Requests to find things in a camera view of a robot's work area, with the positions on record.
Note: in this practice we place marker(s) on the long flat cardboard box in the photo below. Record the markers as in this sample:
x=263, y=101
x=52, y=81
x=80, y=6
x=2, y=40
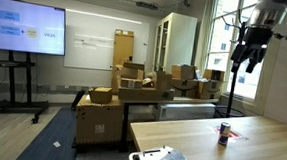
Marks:
x=142, y=94

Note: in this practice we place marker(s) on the large TV screen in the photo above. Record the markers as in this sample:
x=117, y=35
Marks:
x=23, y=26

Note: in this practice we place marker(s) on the red paper marker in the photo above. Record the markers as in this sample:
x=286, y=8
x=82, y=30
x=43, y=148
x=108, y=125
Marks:
x=236, y=135

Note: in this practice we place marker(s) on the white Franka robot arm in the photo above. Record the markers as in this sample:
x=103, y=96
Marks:
x=269, y=12

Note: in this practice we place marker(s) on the white long radiator unit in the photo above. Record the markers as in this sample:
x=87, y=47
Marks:
x=185, y=112

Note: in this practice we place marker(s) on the plain cardboard box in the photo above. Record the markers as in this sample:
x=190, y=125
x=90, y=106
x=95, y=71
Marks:
x=214, y=75
x=182, y=72

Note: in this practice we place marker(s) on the Amazon smile cardboard box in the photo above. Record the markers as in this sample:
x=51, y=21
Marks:
x=211, y=90
x=183, y=88

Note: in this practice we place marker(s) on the white flat packet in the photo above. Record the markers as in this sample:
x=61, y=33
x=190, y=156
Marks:
x=170, y=159

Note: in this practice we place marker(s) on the large paned window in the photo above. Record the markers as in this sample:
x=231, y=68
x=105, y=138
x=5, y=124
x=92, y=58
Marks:
x=222, y=44

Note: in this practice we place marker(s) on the large labelled cardboard box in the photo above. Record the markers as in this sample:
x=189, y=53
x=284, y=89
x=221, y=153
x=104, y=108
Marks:
x=95, y=123

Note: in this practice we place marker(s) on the stacked open cardboard box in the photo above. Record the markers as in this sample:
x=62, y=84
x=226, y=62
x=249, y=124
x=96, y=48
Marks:
x=132, y=74

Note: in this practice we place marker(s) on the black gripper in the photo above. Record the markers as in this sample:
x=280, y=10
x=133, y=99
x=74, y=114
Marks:
x=256, y=38

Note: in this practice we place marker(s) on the small open cardboard box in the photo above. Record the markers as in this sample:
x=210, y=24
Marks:
x=100, y=95

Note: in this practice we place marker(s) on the white paper scrap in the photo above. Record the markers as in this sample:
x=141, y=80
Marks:
x=56, y=144

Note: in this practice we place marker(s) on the small dark bottle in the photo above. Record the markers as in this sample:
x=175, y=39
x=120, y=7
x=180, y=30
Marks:
x=224, y=135

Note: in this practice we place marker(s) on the medium upright cardboard box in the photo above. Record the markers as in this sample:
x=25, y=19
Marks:
x=163, y=81

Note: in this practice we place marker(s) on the black TV stand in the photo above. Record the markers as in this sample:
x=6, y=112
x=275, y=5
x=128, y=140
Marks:
x=11, y=82

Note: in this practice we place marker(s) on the black frame side table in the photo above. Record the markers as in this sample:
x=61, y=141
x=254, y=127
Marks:
x=125, y=122

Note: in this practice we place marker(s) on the white tall cabinet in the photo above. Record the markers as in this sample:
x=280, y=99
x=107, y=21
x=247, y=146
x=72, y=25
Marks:
x=181, y=42

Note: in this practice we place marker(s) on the black coat rack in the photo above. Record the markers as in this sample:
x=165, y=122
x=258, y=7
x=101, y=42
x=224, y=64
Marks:
x=231, y=92

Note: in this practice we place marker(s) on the white blue package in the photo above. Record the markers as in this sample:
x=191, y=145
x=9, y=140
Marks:
x=198, y=74

